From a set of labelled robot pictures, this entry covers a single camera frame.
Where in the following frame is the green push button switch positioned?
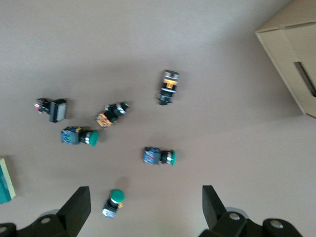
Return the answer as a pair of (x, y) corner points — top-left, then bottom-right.
(143, 146), (178, 167)
(60, 126), (100, 148)
(102, 189), (125, 220)

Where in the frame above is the black square button switch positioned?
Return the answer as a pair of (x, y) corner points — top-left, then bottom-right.
(34, 97), (68, 123)

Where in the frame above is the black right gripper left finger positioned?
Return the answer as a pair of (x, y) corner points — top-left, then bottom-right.
(0, 186), (91, 237)

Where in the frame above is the black orange selector switch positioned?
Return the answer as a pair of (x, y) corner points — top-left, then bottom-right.
(94, 101), (130, 130)
(156, 70), (180, 107)

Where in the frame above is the green load switch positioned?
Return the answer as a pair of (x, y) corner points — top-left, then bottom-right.
(0, 157), (17, 204)

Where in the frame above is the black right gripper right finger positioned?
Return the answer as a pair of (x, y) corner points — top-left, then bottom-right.
(198, 185), (304, 237)

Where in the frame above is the brown paper table cover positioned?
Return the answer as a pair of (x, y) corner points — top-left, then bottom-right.
(0, 0), (316, 237)

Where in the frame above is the brown cardboard box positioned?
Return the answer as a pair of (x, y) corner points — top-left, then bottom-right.
(255, 0), (316, 120)

